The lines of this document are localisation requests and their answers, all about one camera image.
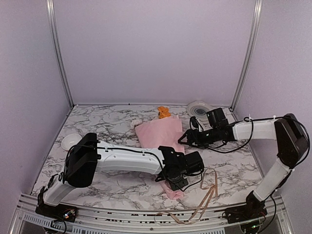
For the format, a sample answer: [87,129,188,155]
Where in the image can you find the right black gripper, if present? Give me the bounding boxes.
[178,127,219,149]

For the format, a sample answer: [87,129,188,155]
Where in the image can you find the pink wrapping paper sheet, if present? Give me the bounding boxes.
[135,116,186,199]

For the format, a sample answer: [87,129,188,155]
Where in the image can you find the orange fake flower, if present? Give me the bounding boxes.
[157,106,171,119]

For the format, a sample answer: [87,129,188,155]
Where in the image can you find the tan ribbon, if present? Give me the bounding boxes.
[154,168,218,226]

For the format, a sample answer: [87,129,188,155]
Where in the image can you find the white rose fake flower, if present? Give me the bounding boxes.
[130,119,142,129]

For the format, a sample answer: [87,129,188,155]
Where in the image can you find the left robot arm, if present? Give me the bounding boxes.
[38,133,204,217]

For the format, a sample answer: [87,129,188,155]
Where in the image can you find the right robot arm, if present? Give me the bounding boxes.
[178,108,311,218]

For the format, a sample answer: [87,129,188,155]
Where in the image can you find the grey ringed plate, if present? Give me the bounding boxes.
[187,100,214,121]

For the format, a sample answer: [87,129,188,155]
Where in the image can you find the red and white bowl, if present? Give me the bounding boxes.
[61,134,82,151]

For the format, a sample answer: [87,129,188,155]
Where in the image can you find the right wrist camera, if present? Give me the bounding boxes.
[189,116,204,132]

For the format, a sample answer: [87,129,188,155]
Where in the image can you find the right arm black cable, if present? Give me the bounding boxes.
[190,116,309,154]

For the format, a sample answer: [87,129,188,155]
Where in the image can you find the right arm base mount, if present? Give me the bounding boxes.
[222,191,268,224]

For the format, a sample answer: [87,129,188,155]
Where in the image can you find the front aluminium rail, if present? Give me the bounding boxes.
[8,194,294,234]

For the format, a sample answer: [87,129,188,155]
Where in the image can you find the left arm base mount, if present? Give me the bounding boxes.
[35,194,78,222]

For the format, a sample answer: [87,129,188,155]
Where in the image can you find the right aluminium frame post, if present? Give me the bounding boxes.
[230,0,263,112]

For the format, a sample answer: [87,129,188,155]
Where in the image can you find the aluminium frame post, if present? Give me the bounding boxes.
[230,0,263,112]
[46,0,75,109]

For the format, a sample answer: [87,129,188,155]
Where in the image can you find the left aluminium frame post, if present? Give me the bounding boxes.
[46,0,75,109]

